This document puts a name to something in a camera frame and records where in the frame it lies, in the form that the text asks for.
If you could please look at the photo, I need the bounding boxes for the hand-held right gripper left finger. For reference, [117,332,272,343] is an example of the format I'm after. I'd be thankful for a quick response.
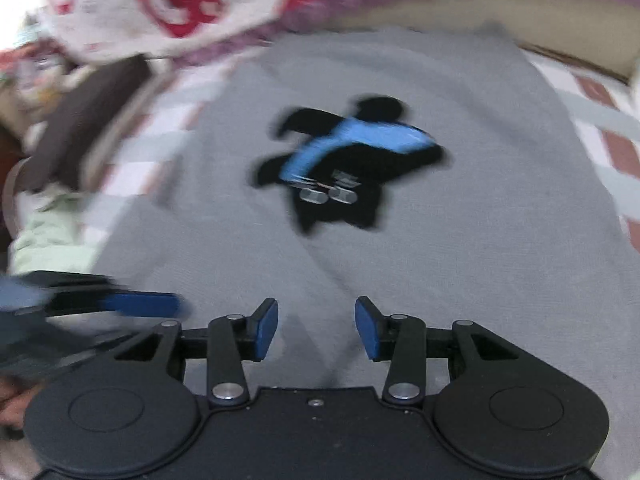
[114,297,280,407]

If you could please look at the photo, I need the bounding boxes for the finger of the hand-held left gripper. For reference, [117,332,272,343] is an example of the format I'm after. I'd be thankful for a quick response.
[30,271,193,320]

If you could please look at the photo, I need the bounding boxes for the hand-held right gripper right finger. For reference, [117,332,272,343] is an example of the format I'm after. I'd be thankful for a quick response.
[354,296,521,406]

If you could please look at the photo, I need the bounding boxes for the grey knit sweater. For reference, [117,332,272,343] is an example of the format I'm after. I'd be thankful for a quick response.
[92,20,623,391]

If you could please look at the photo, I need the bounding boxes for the light green cloth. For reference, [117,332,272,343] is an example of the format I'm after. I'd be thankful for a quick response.
[7,190,101,276]

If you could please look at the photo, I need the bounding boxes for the dark brown knit cloth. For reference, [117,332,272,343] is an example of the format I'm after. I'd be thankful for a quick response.
[20,52,153,193]

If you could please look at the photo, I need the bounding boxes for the white bear-print quilt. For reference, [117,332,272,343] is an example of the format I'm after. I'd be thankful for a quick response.
[42,0,640,68]

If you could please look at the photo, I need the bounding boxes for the beige mattress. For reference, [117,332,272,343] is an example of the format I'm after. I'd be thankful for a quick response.
[330,0,640,83]

